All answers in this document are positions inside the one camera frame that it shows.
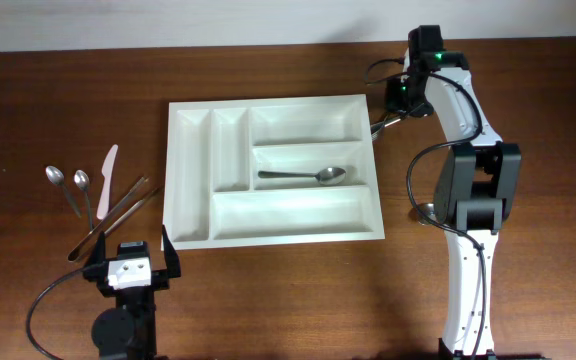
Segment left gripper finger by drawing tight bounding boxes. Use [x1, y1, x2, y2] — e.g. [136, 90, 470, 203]
[87, 232, 106, 266]
[162, 225, 181, 278]

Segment steel fork with long handle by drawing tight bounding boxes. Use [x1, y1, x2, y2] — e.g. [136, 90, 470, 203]
[370, 116, 402, 142]

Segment large steel spoon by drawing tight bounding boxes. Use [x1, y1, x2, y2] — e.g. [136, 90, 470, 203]
[257, 167, 347, 186]

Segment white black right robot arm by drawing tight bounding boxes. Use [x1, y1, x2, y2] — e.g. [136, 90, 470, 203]
[385, 25, 522, 359]

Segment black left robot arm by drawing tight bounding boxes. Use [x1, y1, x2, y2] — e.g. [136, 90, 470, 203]
[83, 230, 181, 359]

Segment steel spoon near right arm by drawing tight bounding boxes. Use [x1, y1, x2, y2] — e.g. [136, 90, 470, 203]
[417, 203, 436, 225]

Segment small steel teaspoon inner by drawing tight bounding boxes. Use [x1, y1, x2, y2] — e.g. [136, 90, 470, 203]
[74, 170, 94, 231]

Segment small steel teaspoon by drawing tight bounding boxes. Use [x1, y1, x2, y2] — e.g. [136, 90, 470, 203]
[45, 165, 81, 218]
[74, 170, 94, 231]

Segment small steel teaspoon outer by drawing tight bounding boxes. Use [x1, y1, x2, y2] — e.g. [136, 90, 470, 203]
[45, 165, 81, 218]

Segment pink plastic knife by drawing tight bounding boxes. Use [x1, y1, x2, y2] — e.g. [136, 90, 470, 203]
[96, 144, 119, 220]

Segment white plastic cutlery tray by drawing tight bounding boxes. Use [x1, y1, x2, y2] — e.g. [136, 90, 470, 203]
[163, 94, 385, 250]

